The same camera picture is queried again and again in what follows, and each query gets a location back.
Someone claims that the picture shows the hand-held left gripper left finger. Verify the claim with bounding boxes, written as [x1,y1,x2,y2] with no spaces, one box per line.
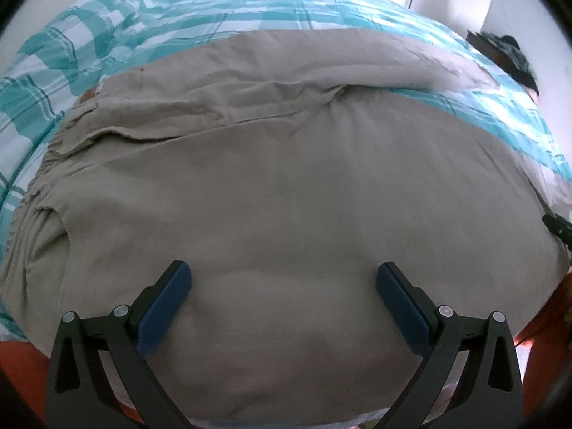
[46,259,194,429]

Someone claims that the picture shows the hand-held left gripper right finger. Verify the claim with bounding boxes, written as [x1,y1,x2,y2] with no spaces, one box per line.
[376,261,523,429]

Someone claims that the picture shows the beige pants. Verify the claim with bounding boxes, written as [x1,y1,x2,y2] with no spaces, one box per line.
[0,29,570,427]

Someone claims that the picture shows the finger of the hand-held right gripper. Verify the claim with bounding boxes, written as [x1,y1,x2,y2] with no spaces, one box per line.
[542,213,572,248]

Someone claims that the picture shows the orange patterned mat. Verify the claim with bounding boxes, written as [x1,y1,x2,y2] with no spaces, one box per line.
[0,268,572,416]

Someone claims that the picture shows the teal white checked blanket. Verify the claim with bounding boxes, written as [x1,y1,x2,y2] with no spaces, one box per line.
[0,0,572,336]

